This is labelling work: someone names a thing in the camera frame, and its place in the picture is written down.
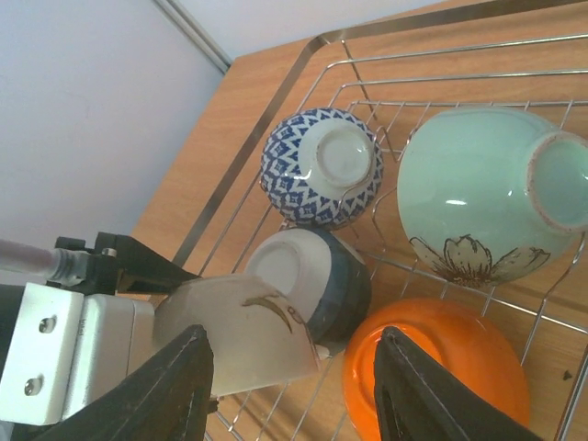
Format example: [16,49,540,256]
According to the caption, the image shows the metal wire dish rack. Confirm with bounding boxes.
[172,0,588,441]

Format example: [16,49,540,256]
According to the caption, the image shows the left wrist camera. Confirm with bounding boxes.
[1,283,154,426]

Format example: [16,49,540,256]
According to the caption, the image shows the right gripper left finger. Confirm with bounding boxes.
[38,325,213,440]

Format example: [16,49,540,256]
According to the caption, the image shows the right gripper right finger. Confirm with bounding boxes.
[374,326,539,441]

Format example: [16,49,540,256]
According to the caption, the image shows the white bowl black outside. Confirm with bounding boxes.
[244,227,372,358]

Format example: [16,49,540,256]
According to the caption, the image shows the red patterned bowl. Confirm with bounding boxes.
[260,107,384,231]

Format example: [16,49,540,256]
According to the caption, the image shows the teal ceramic bowl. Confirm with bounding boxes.
[397,107,587,288]

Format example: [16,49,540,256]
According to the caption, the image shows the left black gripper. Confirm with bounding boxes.
[55,232,198,296]

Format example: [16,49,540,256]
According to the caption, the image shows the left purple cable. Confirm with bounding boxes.
[0,237,88,281]

